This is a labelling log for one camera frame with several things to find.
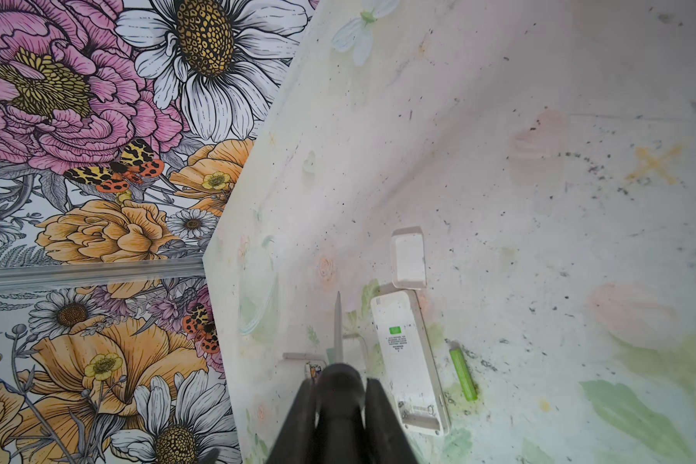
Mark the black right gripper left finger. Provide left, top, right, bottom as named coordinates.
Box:
left=266, top=379, right=317, bottom=464

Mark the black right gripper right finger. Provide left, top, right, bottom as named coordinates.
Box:
left=365, top=378, right=419, bottom=464

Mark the black yellow screwdriver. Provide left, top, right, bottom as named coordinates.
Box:
left=315, top=292, right=368, bottom=463

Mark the green AAA battery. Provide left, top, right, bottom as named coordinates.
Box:
left=449, top=341, right=479, bottom=402

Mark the white battery cover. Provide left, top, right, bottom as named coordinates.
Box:
left=390, top=226, right=427, bottom=290

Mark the clear plastic bowl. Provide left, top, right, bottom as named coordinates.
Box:
left=238, top=236, right=280, bottom=344

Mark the aluminium corner post left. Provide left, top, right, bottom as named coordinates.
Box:
left=0, top=256, right=205, bottom=293

